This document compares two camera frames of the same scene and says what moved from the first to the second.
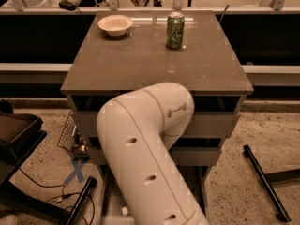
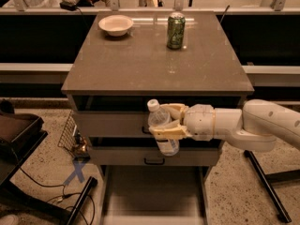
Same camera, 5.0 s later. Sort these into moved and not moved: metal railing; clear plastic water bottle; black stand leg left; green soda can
Moved: clear plastic water bottle
Not moved: black stand leg left; green soda can; metal railing
